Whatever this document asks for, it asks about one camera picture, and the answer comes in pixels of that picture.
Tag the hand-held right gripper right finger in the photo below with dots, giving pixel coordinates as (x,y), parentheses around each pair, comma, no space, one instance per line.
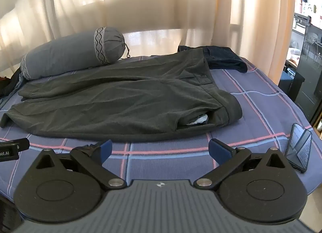
(216,150)

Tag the dark blue jeans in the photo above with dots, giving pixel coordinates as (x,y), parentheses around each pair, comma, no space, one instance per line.
(224,58)

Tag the blue storage box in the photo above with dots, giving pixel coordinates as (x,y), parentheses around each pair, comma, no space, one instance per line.
(286,82)

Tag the cluttered wall shelf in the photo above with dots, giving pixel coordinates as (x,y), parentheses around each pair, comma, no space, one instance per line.
(305,4)

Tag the black glass cabinet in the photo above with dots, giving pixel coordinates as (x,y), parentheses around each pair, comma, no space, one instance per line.
(309,84)

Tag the dark grey pants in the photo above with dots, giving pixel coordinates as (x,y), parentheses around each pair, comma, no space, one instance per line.
(113,97)

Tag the plaid blue bed sheet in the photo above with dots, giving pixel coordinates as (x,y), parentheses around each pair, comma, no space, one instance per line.
(251,112)

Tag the sheer white curtain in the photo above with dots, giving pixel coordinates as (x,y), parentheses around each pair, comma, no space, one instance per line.
(75,9)

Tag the dark cloth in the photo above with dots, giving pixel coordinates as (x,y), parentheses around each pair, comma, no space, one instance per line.
(7,84)

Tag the peach curtain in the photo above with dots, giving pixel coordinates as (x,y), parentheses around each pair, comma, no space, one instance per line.
(264,21)

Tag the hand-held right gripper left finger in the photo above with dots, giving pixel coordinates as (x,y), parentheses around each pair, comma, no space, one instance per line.
(105,148)

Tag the black smartphone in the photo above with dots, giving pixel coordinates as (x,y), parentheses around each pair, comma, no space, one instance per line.
(298,147)

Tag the grey bolster pillow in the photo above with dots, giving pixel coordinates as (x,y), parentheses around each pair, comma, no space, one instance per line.
(70,54)

